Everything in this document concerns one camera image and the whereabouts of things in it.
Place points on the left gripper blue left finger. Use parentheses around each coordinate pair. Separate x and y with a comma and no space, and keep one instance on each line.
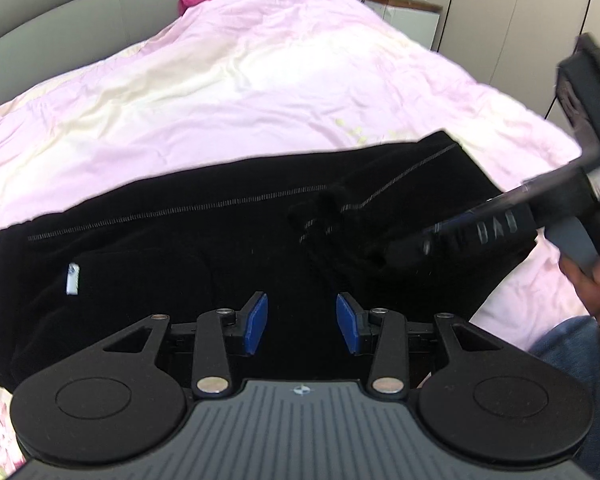
(222,334)

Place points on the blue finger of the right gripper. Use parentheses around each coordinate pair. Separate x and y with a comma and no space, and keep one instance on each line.
(472,233)

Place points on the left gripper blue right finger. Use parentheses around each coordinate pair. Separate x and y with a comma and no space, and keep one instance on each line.
(378,336)

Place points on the black pants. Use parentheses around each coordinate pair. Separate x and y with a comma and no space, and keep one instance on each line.
(299,227)

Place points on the beige wardrobe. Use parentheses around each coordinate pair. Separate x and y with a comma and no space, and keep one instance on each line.
(515,45)

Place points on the blue jeans leg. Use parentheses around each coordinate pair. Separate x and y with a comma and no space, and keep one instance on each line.
(573,346)

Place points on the white right nightstand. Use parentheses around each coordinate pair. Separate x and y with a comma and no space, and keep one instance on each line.
(416,19)

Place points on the pink floral duvet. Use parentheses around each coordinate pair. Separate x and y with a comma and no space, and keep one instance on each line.
(232,79)

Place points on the magenta pillow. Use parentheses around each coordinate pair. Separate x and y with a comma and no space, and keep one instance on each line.
(184,5)

